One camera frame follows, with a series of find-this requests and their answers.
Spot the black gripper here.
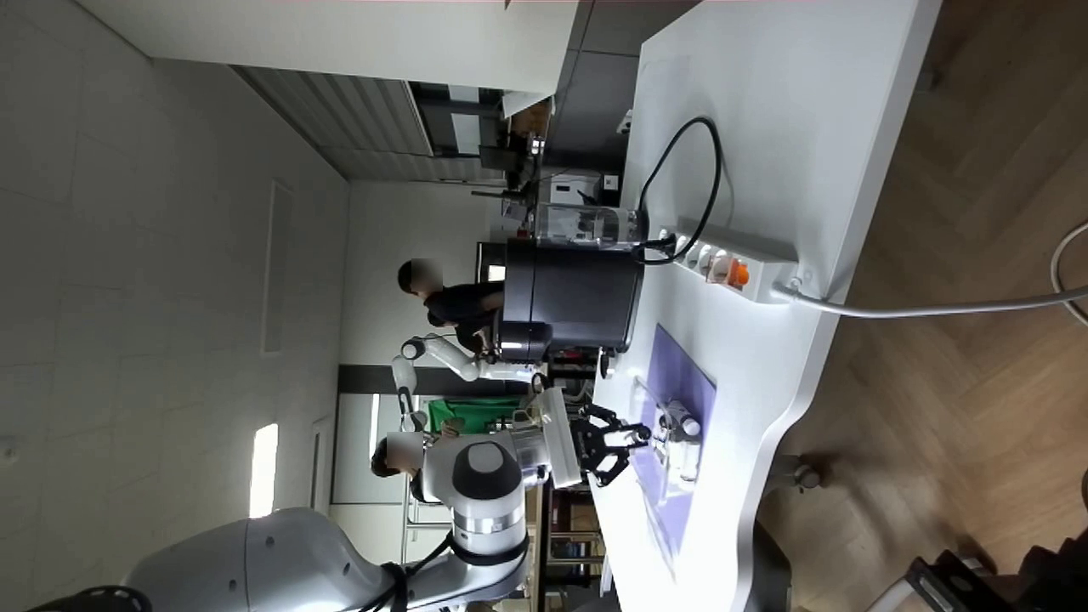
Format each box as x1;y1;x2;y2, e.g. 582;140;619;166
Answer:
566;406;657;494

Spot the clear bowl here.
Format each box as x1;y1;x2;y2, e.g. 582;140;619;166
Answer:
648;396;707;489

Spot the purple mat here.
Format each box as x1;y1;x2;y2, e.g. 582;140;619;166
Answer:
625;324;719;566

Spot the wooden shelf unit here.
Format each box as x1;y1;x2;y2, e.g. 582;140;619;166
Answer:
520;349;616;612

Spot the green cloth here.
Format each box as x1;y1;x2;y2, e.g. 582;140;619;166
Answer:
424;396;538;438

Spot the seated person with dark hair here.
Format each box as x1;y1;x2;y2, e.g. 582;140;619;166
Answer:
368;436;438;504

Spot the white power strip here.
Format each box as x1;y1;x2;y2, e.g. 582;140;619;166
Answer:
676;217;801;298

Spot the silver coffee machine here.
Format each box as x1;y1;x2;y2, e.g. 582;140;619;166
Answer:
532;166;630;250

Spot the dark chair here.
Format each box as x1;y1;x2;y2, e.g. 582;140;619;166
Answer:
878;540;1088;612

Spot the black power cable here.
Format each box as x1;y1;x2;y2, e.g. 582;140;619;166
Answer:
630;114;729;271

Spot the white power cable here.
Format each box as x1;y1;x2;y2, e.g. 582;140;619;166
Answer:
768;222;1088;324

